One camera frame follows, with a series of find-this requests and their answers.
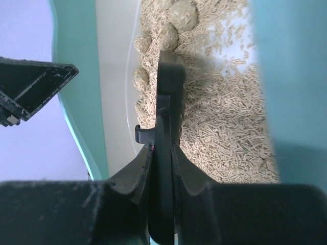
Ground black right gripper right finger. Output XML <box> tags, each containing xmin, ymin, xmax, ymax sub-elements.
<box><xmin>171</xmin><ymin>145</ymin><xmax>326</xmax><ymax>244</ymax></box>

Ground beige pellet cat litter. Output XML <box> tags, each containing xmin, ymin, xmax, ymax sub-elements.
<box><xmin>138</xmin><ymin>1</ymin><xmax>279</xmax><ymax>183</ymax></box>

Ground teal plastic litter box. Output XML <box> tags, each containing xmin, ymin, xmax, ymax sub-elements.
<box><xmin>50</xmin><ymin>1</ymin><xmax>326</xmax><ymax>189</ymax></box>

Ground litter clump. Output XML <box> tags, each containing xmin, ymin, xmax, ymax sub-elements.
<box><xmin>169</xmin><ymin>1</ymin><xmax>198</xmax><ymax>32</ymax></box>
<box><xmin>133</xmin><ymin>67</ymin><xmax>149</xmax><ymax>92</ymax></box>
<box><xmin>134</xmin><ymin>31</ymin><xmax>152</xmax><ymax>53</ymax></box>
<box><xmin>135</xmin><ymin>99</ymin><xmax>149</xmax><ymax>117</ymax></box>
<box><xmin>159</xmin><ymin>23</ymin><xmax>178</xmax><ymax>51</ymax></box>

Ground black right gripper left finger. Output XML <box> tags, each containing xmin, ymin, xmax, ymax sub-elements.
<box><xmin>1</xmin><ymin>144</ymin><xmax>153</xmax><ymax>244</ymax></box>

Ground black slotted litter scoop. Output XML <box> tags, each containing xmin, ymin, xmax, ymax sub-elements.
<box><xmin>135</xmin><ymin>51</ymin><xmax>186</xmax><ymax>244</ymax></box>

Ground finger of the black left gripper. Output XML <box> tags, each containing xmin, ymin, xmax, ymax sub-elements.
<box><xmin>1</xmin><ymin>57</ymin><xmax>79</xmax><ymax>127</ymax></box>

